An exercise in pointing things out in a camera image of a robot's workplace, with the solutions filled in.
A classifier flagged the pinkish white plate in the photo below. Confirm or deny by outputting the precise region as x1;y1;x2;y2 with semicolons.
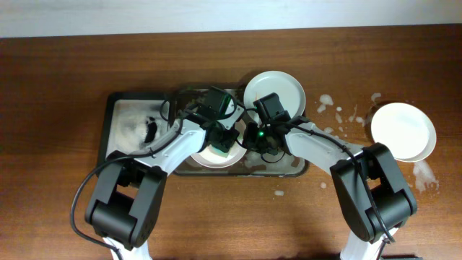
191;142;247;168

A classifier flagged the pale blue plate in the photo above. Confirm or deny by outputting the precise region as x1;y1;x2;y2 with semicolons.
243;71;306;118

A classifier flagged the white plate with sauce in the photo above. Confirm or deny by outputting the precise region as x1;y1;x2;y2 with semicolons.
370;103;437;163

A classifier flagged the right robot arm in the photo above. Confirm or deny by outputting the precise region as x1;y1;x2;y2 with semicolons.
243;93;417;259

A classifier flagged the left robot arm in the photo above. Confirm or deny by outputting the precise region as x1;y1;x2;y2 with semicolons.
83;87;245;259

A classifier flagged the large black soapy tray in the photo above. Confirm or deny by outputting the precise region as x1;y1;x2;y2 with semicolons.
170;83;310;177

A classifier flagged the small black soapy tray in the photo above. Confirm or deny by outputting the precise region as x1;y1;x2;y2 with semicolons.
97;92;172;165

